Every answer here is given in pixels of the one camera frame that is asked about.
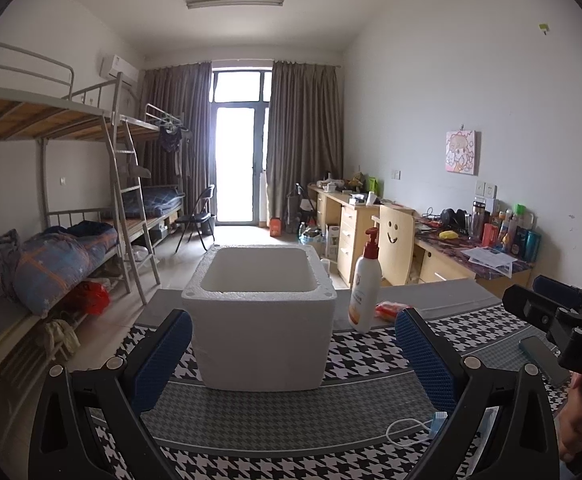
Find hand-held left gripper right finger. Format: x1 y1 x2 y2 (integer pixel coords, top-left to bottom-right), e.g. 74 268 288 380
395 307 562 480

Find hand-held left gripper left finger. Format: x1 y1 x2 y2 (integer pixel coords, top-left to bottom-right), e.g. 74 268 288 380
28 308 194 480

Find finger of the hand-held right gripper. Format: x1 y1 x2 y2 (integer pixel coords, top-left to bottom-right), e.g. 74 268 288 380
532 275 582 304
502 284 582 333

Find red snack packet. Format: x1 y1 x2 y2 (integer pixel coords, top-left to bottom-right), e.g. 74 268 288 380
375 301 414 322

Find blue face mask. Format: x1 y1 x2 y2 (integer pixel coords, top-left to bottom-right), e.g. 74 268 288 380
387 406 498 450

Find white foam box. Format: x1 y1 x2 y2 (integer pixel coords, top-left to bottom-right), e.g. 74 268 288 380
181 244 337 392

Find white printed papers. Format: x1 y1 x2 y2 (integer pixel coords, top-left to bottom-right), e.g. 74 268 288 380
458 247 518 277

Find cluster of toiletry bottles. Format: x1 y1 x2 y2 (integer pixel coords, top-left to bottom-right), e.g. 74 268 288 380
468 200 542 261

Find white red pump bottle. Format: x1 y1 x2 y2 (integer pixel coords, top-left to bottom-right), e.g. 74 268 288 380
348 227 384 333

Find wooden desk with patterned cover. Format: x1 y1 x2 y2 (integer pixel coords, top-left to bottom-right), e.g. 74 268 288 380
413 220 534 301

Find red plastic bag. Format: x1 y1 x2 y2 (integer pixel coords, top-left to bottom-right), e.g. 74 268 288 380
66 281 111 316

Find beige cloth bundle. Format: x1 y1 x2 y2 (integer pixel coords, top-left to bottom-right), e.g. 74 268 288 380
41 317 80 361

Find houndstooth tablecloth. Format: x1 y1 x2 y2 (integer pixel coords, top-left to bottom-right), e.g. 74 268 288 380
78 280 582 480

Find black headphones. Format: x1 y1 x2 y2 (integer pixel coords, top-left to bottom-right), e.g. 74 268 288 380
438 208 466 228

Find wooden smiley face chair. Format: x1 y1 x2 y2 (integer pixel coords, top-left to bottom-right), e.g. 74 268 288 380
378 204 417 286

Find blue orange plaid quilt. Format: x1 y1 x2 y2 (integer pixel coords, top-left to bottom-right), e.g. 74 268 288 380
14 220 119 316

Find black folding chair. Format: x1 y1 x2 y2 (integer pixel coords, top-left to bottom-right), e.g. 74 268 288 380
175 184 217 253

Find wooden desk with drawers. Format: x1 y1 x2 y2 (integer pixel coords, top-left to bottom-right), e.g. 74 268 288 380
308 184 414 286

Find dark blue plaid quilt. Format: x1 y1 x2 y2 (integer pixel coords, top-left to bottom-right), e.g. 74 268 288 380
121 185 184 218

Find white waste bin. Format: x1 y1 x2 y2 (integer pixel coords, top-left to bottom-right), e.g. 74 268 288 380
298 227 324 256

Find grey metal bed ladder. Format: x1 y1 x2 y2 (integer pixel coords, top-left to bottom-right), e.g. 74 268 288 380
102 72 162 306

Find upright vacuum cleaner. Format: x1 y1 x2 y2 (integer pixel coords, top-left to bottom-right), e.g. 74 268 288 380
286 184 317 233

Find dark hanging clothes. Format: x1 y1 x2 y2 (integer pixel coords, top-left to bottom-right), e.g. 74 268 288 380
156 120 192 181

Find grey metal bunk bed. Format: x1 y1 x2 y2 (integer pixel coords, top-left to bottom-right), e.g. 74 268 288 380
0 40 162 361
116 102 192 241

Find brown curtain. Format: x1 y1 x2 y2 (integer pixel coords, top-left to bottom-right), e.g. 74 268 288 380
138 61 213 221
266 60 344 226

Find white air conditioner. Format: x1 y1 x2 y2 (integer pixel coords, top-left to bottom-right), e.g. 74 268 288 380
101 54 140 83

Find ceiling tube light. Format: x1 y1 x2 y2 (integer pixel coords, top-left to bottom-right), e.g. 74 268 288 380
186 0 286 10

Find pink cartoon wall picture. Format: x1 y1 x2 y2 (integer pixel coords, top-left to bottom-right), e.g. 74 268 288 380
446 130 476 175

